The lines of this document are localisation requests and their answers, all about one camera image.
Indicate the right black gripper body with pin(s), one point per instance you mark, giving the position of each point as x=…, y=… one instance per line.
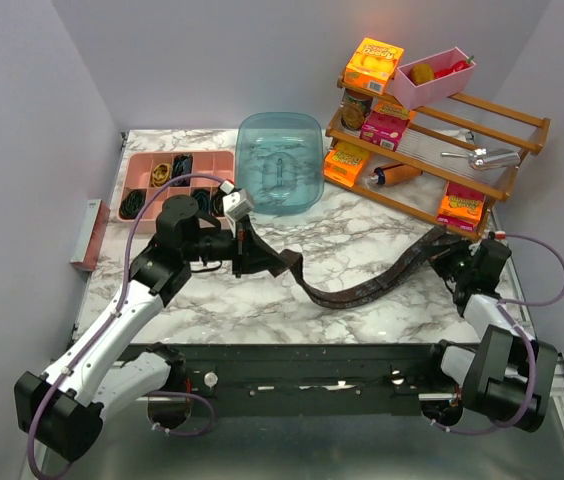
x=455, y=263

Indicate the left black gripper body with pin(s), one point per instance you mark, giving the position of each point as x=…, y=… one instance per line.
x=239, y=247

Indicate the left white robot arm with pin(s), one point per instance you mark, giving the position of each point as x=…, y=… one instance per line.
x=64, y=407

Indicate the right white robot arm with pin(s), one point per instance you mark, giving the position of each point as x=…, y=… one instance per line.
x=508, y=377

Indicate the orange pink box lower right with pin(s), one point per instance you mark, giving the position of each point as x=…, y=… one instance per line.
x=461, y=207

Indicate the black yellow rolled tie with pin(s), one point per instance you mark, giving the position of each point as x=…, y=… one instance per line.
x=217, y=206

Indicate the teal black rolled tie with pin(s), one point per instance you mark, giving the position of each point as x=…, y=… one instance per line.
x=203, y=199

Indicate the blue transparent plastic tub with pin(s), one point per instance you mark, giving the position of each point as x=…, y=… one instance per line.
x=280, y=162

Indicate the wooden tiered shelf rack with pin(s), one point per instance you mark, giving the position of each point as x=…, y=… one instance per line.
x=422, y=148

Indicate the metal scoop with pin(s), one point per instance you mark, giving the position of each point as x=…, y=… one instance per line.
x=482, y=159

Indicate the orange pump bottle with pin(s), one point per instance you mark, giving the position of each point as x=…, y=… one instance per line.
x=393, y=174

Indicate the dark blue rolled tie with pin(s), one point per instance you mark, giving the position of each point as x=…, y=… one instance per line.
x=182, y=167

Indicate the orange box lower left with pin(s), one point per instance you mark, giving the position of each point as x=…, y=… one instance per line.
x=344, y=163

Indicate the dark green rolled tie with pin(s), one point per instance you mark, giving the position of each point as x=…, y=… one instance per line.
x=132, y=204

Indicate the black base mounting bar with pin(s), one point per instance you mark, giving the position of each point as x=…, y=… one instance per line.
x=269, y=380

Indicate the pink compartment organizer tray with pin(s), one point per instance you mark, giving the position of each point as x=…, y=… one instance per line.
x=138, y=173

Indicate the pink box middle shelf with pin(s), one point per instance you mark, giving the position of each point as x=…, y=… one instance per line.
x=386, y=125

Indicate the yellow label can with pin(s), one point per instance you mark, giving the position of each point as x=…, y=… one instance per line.
x=356, y=107

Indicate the pink rectangular bin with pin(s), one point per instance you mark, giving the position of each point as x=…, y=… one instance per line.
x=411, y=96

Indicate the brown round toy fruit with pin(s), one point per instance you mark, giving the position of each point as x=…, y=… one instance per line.
x=421, y=74

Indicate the red toy pepper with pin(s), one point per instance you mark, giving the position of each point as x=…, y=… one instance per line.
x=456, y=67

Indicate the orange box top shelf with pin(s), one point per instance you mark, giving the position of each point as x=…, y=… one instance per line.
x=372, y=65

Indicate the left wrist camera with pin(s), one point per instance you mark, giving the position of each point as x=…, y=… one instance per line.
x=236, y=202

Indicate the aluminium rail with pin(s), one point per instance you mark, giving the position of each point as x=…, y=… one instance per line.
x=557, y=386

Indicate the pink white box at wall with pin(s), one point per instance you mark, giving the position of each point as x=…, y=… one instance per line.
x=90, y=236

